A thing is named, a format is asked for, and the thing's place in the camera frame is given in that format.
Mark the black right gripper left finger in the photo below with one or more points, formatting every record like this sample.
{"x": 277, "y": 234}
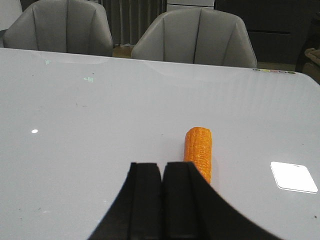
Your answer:
{"x": 136, "y": 212}

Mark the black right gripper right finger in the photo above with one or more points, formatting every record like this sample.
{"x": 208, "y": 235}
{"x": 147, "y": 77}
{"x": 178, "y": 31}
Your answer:
{"x": 193, "y": 210}

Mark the orange corn cob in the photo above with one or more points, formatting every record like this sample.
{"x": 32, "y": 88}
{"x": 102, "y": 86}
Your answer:
{"x": 198, "y": 145}

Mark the grey right chair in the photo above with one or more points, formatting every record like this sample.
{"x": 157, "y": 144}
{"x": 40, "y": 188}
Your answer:
{"x": 197, "y": 36}

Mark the grey chair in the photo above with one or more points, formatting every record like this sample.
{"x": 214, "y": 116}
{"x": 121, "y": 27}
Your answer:
{"x": 62, "y": 26}
{"x": 197, "y": 36}

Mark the grey left chair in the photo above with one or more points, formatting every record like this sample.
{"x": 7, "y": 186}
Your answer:
{"x": 62, "y": 26}

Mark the dark counter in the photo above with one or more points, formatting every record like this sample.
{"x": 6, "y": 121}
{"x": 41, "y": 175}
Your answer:
{"x": 277, "y": 28}

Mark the white cabinet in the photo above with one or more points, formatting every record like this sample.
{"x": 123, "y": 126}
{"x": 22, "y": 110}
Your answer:
{"x": 184, "y": 4}

